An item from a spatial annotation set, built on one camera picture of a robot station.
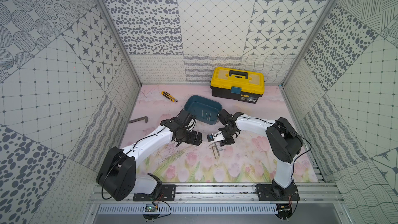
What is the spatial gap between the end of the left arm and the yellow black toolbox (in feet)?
1.24

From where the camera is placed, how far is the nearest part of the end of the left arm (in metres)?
0.61

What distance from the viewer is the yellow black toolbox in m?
1.00
